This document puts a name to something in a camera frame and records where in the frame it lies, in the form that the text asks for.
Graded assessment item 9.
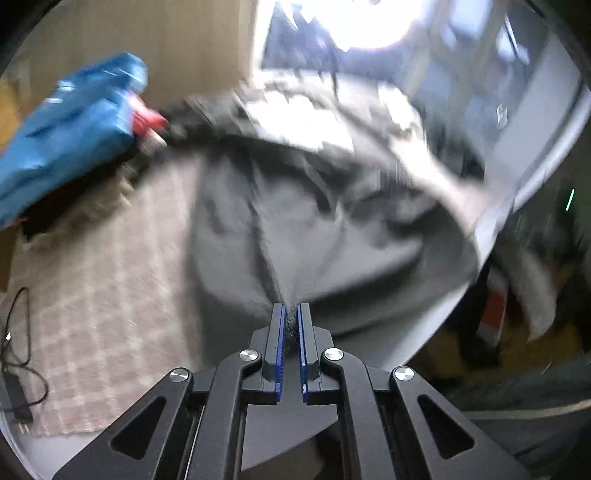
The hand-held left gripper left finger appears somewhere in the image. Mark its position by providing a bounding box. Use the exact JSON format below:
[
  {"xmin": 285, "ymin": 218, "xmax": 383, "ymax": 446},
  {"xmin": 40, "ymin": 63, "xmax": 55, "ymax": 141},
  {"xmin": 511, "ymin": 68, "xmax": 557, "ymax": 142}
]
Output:
[{"xmin": 53, "ymin": 302, "xmax": 289, "ymax": 480}]

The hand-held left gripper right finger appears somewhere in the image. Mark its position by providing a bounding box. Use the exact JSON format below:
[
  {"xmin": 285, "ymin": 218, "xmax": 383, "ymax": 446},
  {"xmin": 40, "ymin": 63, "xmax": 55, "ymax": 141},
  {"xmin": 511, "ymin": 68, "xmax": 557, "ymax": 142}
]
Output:
[{"xmin": 297, "ymin": 302, "xmax": 532, "ymax": 480}]

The black printed t-shirt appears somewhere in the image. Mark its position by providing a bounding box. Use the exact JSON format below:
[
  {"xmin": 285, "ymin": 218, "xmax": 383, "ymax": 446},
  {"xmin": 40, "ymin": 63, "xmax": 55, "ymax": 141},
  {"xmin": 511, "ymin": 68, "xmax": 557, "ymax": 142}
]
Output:
[{"xmin": 159, "ymin": 76, "xmax": 490, "ymax": 337}]

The pile of blue and red clothes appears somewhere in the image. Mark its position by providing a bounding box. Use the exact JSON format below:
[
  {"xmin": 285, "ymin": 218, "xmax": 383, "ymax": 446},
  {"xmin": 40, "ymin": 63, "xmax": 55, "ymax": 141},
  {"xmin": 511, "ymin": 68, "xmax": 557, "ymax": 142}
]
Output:
[{"xmin": 0, "ymin": 52, "xmax": 151, "ymax": 229}]

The plaid blanket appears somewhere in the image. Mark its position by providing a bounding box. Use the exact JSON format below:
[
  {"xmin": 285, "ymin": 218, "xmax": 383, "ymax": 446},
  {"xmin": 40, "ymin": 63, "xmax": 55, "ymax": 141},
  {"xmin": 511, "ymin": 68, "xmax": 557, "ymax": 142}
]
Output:
[{"xmin": 9, "ymin": 152, "xmax": 208, "ymax": 437}]

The red flat box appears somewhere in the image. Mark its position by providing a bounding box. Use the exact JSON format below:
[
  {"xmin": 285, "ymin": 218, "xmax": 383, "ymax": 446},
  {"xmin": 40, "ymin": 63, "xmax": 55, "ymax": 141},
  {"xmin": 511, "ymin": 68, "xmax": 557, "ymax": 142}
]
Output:
[{"xmin": 475, "ymin": 270, "xmax": 511, "ymax": 344}]

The red garment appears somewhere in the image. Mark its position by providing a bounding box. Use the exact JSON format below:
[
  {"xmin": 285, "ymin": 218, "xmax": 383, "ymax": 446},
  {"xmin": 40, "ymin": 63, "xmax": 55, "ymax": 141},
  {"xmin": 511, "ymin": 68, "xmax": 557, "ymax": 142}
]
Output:
[{"xmin": 131, "ymin": 92, "xmax": 169, "ymax": 137}]

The light wooden cabinet panel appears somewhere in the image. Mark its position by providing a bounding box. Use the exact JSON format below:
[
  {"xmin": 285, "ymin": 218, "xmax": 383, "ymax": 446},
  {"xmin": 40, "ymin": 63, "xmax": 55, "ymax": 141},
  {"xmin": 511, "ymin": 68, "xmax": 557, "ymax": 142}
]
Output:
[{"xmin": 28, "ymin": 0, "xmax": 264, "ymax": 121}]

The oak wooden board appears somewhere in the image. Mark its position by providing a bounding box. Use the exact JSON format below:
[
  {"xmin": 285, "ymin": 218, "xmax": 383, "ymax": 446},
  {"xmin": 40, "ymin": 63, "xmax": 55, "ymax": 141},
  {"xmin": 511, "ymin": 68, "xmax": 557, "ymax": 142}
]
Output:
[{"xmin": 0, "ymin": 78, "xmax": 29, "ymax": 291}]

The black charger with cable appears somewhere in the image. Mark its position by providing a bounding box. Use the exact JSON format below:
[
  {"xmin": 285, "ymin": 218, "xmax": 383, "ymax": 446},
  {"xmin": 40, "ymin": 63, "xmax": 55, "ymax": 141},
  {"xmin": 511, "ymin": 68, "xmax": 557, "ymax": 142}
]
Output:
[{"xmin": 0, "ymin": 286, "xmax": 49, "ymax": 423}]

